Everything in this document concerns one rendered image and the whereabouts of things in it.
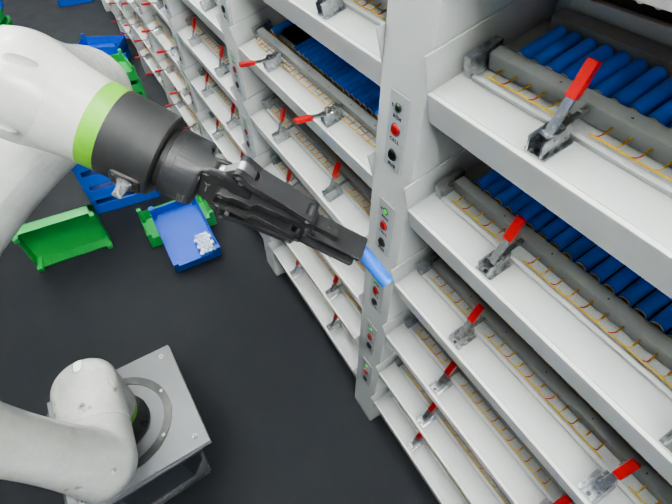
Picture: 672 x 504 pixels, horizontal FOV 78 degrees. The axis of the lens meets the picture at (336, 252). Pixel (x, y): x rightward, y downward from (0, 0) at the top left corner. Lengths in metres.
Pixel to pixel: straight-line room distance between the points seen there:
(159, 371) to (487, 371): 0.89
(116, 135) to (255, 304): 1.32
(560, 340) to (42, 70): 0.61
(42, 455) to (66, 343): 1.05
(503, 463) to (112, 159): 0.80
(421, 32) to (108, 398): 0.89
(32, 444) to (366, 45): 0.78
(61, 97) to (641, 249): 0.53
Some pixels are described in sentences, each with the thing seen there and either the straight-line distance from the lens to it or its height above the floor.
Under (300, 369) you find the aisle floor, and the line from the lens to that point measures 1.55.
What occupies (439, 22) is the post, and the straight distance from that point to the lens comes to 0.53.
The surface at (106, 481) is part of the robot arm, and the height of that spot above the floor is 0.53.
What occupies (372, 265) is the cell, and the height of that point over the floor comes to 1.00.
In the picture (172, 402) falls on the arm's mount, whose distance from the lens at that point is 1.25.
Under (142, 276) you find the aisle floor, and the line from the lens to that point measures 1.94.
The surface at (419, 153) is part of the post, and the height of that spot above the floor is 1.04.
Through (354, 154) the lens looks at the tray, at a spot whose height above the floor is 0.94.
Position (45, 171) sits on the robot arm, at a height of 1.06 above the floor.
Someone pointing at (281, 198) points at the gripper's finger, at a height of 1.10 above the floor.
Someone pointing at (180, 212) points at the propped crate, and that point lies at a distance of 2.02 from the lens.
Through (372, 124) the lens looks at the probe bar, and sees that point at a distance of 0.79.
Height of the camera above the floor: 1.39
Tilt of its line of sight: 49 degrees down
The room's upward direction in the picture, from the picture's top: straight up
